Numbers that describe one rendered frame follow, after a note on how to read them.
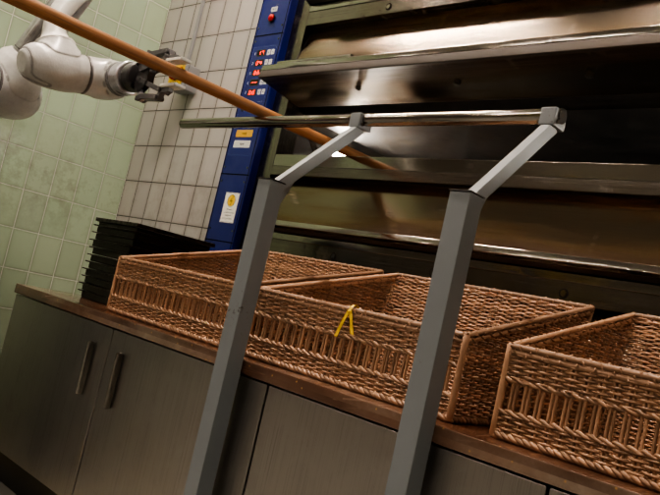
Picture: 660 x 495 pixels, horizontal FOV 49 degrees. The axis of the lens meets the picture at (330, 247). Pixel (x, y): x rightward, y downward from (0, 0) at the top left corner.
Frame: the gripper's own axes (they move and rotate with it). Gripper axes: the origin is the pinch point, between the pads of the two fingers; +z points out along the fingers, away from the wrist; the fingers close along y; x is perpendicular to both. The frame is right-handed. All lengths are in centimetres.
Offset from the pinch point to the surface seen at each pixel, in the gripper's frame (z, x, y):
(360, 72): 12, -50, -20
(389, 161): 18, -63, 2
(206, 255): -26, -41, 40
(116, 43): 1.7, 17.5, 0.1
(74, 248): -122, -49, 47
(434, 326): 87, -3, 46
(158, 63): 1.7, 6.3, 0.1
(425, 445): 88, -5, 64
